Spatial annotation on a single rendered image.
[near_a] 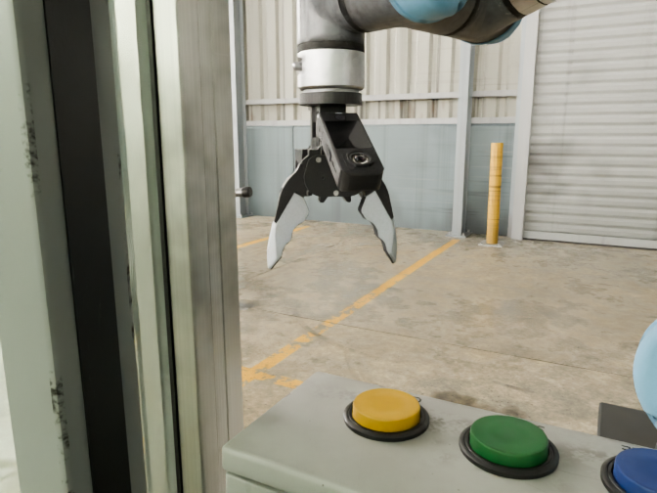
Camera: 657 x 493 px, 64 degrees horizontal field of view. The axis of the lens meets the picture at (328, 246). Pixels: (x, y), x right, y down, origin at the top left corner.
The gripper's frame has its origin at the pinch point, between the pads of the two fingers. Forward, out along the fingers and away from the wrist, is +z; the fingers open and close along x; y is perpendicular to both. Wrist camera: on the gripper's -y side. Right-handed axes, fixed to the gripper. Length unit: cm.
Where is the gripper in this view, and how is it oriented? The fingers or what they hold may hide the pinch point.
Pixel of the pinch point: (334, 269)
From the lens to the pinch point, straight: 62.3
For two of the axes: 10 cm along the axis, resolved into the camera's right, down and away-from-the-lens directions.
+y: -2.0, -2.0, 9.6
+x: -9.8, 0.4, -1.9
